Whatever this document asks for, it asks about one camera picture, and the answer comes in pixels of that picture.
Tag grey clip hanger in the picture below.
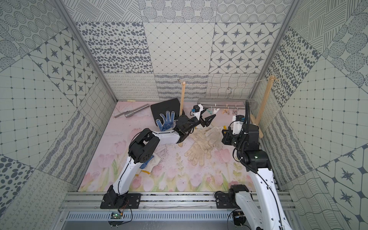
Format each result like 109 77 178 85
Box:
197 87 259 110

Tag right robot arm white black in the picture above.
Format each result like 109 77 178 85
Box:
222 101 291 230

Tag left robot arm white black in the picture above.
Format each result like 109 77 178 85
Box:
102 115 216 208

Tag beige dirty knit gloves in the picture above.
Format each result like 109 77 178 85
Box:
185 127 223 166

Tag blue dotted glove far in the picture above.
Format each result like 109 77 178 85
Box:
155 111 175 131

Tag blue dotted glove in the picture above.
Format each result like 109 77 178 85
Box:
155 111 175 131
139 153 161 174

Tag black flat pad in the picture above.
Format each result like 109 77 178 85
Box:
150 98 181 122

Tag grey metal cylinder tool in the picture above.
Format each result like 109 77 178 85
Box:
114 104 150 118

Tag blue dotted glove near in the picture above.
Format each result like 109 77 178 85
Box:
139 153 161 174

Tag small black module right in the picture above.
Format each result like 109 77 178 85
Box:
232 210 246 226

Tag small circuit board left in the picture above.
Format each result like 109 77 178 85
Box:
108 213 124 227

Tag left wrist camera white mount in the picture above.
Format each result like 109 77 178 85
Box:
192 104 204 120

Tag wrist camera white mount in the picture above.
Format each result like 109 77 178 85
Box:
192 104 204 120
232 115 244 135

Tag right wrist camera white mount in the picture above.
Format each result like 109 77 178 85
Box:
232 115 244 135

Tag wooden drying rack frame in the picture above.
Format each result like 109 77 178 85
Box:
176 75 277 139

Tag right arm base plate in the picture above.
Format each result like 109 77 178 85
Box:
214 191 239 209

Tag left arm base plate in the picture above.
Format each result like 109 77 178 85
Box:
100 193 142 209

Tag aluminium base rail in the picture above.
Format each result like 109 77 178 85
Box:
58 192 297 212

